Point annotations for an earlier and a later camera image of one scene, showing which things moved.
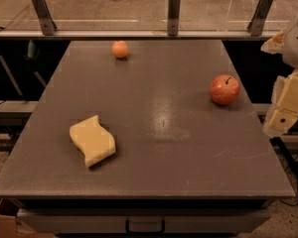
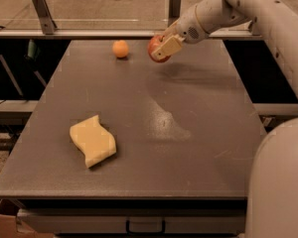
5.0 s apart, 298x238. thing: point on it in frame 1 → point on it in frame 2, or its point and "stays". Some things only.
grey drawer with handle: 144,220 stays
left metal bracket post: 48,26 stays
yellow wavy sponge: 94,140 stays
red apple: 224,89 → 154,42
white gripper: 297,45 → 188,29
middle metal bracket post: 174,8 stays
